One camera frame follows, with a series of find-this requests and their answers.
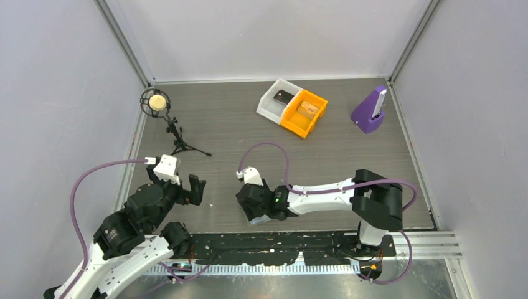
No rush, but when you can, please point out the perforated metal rail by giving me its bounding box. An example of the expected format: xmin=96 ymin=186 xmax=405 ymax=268
xmin=144 ymin=263 xmax=364 ymax=277

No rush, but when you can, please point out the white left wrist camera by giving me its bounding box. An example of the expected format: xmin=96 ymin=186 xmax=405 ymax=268
xmin=145 ymin=154 xmax=181 ymax=186

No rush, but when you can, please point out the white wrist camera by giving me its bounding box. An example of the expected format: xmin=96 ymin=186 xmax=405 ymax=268
xmin=235 ymin=167 xmax=264 ymax=186
xmin=145 ymin=154 xmax=181 ymax=186

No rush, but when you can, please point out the tan card in orange bin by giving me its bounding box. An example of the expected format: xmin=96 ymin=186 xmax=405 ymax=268
xmin=298 ymin=101 xmax=319 ymax=120

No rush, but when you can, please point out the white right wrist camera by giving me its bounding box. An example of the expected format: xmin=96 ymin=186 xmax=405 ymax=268
xmin=235 ymin=167 xmax=264 ymax=186

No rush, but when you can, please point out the beige card holder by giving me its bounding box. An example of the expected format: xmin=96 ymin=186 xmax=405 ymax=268
xmin=249 ymin=215 xmax=271 ymax=225

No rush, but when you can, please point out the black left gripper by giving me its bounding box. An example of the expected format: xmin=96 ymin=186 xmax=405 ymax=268
xmin=148 ymin=164 xmax=206 ymax=230

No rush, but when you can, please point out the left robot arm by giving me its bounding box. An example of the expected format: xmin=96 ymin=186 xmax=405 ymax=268
xmin=44 ymin=165 xmax=206 ymax=298

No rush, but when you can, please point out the orange plastic bin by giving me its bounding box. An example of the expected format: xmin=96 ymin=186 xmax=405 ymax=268
xmin=280 ymin=89 xmax=328 ymax=139

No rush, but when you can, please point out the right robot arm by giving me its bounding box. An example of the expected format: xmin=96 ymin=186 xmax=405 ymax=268
xmin=235 ymin=167 xmax=403 ymax=256

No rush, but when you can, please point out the purple stand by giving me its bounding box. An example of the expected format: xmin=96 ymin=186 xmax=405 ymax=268
xmin=350 ymin=85 xmax=387 ymax=134

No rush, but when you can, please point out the black card in white bin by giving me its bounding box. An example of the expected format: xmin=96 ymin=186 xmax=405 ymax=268
xmin=273 ymin=90 xmax=294 ymax=105

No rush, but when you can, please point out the cream round microphone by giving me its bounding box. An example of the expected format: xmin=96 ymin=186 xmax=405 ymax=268
xmin=148 ymin=94 xmax=167 ymax=112

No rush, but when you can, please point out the white device in stand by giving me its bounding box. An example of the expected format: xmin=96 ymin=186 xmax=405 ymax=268
xmin=372 ymin=88 xmax=387 ymax=119

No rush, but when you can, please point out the white plastic bin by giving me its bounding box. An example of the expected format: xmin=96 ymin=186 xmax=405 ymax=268
xmin=256 ymin=78 xmax=302 ymax=125

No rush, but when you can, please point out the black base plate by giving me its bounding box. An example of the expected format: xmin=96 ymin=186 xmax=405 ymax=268
xmin=191 ymin=231 xmax=396 ymax=266

